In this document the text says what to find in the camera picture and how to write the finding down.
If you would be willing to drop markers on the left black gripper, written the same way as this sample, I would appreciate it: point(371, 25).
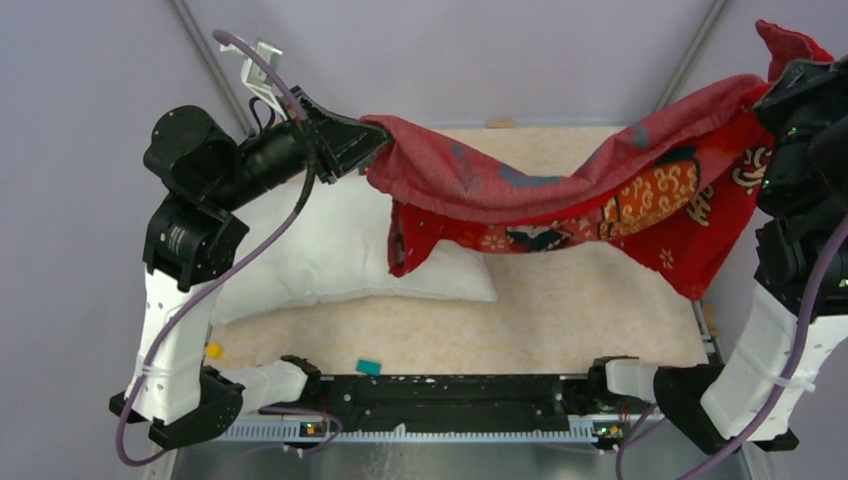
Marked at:
point(340, 143)

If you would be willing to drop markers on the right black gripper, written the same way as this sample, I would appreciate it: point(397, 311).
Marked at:
point(801, 77)

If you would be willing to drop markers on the white pillow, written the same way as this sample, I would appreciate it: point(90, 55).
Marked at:
point(336, 251)

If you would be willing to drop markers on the red patterned pillowcase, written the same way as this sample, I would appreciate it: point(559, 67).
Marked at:
point(673, 191)

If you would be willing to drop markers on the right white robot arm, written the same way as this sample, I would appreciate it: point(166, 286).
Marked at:
point(799, 309)

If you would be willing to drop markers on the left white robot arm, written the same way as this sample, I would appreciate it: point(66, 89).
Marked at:
point(190, 251)

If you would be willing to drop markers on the wooden peg at back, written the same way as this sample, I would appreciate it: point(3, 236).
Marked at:
point(499, 124)

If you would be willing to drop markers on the teal small block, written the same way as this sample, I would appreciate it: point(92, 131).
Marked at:
point(368, 367)

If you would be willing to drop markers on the yellow small block left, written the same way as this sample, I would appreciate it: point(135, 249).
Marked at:
point(213, 351)

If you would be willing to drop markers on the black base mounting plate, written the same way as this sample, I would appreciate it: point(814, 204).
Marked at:
point(462, 403)

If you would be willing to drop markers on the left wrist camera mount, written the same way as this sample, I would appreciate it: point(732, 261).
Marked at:
point(256, 79)

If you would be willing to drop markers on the aluminium front rail frame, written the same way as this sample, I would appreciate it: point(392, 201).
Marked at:
point(224, 413)

